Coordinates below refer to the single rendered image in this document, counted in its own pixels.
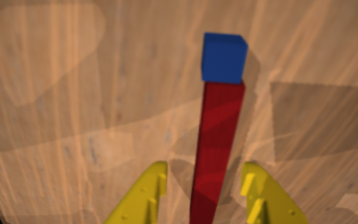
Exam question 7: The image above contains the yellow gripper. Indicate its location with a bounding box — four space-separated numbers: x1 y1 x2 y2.
103 161 309 224

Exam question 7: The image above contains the blue cube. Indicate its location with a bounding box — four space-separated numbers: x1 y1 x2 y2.
201 32 249 84

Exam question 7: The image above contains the red rod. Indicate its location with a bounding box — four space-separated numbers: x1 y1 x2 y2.
189 80 246 224

